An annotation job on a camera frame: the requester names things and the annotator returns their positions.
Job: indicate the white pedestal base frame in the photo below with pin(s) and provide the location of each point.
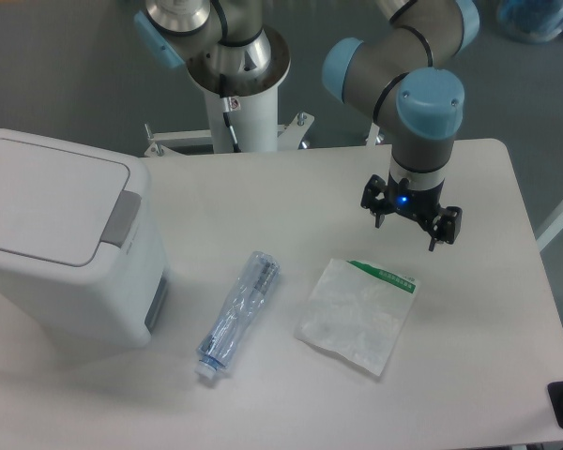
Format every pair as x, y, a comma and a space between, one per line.
164, 144

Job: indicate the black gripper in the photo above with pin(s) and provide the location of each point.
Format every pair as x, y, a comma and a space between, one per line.
413, 195

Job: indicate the blue plastic bag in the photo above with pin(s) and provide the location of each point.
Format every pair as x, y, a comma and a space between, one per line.
530, 22

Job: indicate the white plastic trash can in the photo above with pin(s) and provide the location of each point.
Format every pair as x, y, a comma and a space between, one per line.
55, 200

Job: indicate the crushed clear plastic bottle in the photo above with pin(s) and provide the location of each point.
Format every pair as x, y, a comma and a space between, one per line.
252, 289

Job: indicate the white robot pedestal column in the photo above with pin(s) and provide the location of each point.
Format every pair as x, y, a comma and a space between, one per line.
240, 87

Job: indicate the white green plastic pouch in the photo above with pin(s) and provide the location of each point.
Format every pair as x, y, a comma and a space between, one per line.
357, 310

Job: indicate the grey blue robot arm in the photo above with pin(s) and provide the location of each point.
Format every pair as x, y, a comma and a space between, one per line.
398, 83

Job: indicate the grey trash can push button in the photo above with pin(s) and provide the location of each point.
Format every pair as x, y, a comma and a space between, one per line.
121, 219

